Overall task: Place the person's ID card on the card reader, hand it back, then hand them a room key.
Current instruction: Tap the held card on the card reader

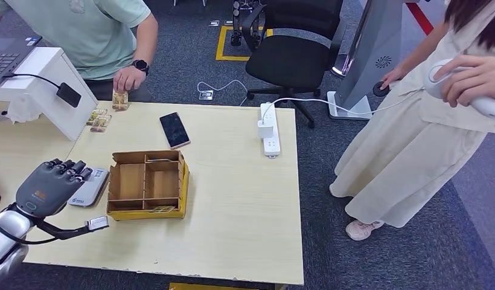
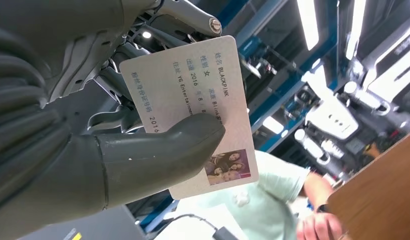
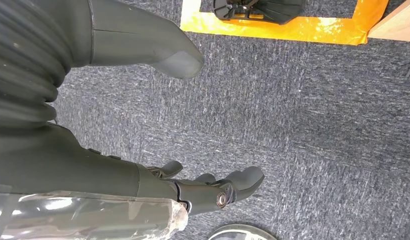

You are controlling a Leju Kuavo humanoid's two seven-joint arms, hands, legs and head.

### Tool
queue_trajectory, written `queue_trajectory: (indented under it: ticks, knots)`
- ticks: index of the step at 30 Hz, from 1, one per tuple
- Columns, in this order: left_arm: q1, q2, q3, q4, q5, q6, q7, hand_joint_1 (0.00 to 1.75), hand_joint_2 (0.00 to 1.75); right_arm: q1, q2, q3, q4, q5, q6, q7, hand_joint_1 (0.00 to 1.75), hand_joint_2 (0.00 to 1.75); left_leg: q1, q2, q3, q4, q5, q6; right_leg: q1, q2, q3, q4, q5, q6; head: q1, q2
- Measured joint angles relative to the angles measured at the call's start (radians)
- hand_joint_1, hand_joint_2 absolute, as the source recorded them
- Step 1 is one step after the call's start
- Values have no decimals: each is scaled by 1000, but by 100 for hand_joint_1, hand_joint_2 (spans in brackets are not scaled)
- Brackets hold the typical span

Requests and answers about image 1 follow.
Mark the dark grey laptop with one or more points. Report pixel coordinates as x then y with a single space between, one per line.
7 56

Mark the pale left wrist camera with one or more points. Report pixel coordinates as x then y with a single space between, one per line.
97 223

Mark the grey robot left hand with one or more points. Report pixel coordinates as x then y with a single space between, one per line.
47 190

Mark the person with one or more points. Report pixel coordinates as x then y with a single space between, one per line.
83 36
411 160

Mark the person's left hand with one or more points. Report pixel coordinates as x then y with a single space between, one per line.
129 79
475 78

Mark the crumpled white tissue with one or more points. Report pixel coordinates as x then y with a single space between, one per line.
23 111

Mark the wooden divider box yellow base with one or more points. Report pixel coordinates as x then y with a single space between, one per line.
131 180

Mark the person's right hand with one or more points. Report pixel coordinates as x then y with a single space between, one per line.
393 77

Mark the black wristwatch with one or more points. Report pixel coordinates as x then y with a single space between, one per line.
140 66

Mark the white plug charger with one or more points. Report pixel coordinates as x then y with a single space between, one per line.
265 129

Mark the black office chair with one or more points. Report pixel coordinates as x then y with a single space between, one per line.
289 60

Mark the grey card reader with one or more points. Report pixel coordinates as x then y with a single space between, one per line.
89 190

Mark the thin pale card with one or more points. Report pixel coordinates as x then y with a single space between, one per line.
161 160

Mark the metal floor socket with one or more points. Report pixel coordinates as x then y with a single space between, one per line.
206 95

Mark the black round disc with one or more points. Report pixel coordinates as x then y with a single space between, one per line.
380 89

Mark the yellow floor tape square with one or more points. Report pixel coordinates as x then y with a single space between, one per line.
221 44

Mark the person's left forearm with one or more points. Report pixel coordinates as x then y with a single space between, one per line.
147 40

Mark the white desk riser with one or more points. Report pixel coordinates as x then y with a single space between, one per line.
75 117

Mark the white handheld controller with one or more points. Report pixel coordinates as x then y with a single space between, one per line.
487 106

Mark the white power strip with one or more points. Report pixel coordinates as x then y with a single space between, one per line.
271 148

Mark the black robot legs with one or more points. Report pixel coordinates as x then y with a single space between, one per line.
236 38

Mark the black power adapter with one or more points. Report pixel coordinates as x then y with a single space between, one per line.
69 95

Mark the black phone pink case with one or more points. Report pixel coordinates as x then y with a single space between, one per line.
174 130

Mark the pale pink shoe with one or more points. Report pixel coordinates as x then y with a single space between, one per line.
361 231

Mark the black camera bracket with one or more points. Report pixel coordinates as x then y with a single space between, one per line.
59 234

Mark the small metal floor plate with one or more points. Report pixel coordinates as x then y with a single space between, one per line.
214 23
228 23

